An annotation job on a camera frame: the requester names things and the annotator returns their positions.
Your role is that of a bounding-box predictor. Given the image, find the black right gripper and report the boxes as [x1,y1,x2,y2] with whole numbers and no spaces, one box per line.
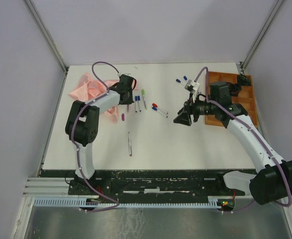
[173,92,218,126]

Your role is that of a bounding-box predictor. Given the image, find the magenta capped whiteboard marker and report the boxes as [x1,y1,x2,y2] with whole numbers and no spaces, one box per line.
[128,132,132,156]

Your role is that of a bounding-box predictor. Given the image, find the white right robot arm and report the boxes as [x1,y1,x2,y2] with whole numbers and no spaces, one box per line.
[173,81,292,207]

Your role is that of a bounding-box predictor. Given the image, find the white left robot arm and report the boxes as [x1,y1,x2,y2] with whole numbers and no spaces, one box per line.
[65,74,137,194]

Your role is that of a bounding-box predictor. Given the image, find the lime green capped marker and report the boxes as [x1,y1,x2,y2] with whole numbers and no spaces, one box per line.
[141,89,147,110]

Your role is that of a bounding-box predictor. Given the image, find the blue capped marker beside red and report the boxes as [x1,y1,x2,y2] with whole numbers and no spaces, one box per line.
[152,107,168,118]

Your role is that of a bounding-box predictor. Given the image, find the pink satin cloth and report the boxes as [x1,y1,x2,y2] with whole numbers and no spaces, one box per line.
[68,73,119,123]

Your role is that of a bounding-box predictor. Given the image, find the dark rolled tie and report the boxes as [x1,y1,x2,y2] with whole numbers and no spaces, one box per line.
[227,82,242,97]
[237,74,252,87]

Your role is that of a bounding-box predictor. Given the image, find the dark rolled tie top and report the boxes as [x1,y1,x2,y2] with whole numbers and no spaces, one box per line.
[237,74,252,87]

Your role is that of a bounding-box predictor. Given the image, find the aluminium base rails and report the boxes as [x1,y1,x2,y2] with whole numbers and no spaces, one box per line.
[23,177,77,197]

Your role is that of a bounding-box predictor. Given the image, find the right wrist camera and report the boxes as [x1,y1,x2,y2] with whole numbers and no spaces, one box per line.
[184,80,200,102]

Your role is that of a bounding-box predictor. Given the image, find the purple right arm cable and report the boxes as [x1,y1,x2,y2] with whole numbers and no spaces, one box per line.
[192,66,292,215]

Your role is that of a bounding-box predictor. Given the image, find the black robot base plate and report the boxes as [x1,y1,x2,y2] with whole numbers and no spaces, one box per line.
[40,170,245,204]

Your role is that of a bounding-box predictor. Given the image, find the aluminium frame post left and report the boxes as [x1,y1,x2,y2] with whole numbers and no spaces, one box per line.
[22,0,68,72]

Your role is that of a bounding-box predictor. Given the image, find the aluminium frame post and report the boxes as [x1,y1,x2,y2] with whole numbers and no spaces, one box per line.
[237,0,287,75]
[22,0,68,72]

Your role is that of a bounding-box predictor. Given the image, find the aluminium frame post right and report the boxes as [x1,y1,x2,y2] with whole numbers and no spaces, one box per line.
[237,0,287,75]

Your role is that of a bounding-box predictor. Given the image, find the light blue cable duct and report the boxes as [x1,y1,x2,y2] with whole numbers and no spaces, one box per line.
[33,195,235,207]

